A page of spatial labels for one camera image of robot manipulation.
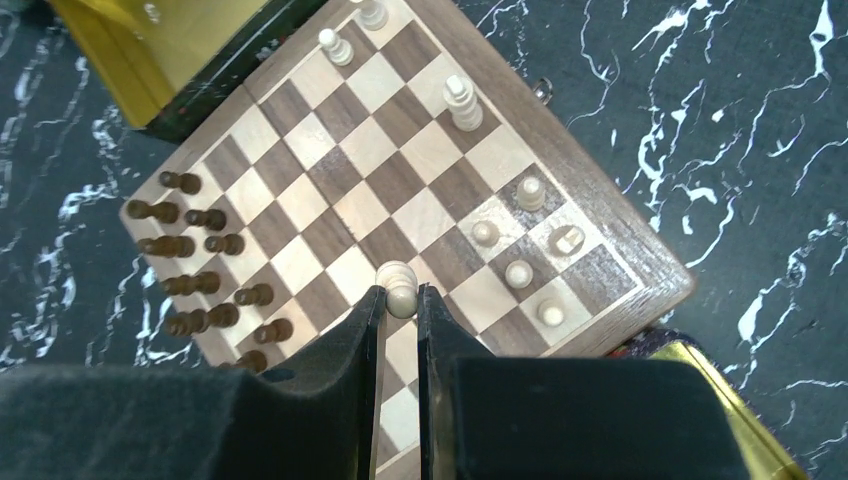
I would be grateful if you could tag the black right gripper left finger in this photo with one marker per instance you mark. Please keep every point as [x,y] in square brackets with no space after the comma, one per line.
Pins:
[311,417]

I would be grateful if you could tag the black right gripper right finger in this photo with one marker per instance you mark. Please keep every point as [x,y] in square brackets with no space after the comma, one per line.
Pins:
[484,416]

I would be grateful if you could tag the white pawn chess piece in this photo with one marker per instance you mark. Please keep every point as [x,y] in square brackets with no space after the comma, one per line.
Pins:
[401,284]

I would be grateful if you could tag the dark chess pieces row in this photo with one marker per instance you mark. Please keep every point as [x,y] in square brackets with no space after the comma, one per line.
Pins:
[266,231]

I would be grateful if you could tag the wooden chess board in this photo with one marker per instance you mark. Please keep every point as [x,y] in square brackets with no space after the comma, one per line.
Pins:
[347,125]

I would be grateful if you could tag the gold tin with white pieces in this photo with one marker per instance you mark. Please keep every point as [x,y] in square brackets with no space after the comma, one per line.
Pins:
[764,455]

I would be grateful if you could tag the white king chess piece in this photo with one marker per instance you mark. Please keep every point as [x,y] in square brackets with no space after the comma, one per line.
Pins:
[462,103]

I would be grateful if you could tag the empty gold tin box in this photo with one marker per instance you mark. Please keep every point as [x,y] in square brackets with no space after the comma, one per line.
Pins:
[169,64]

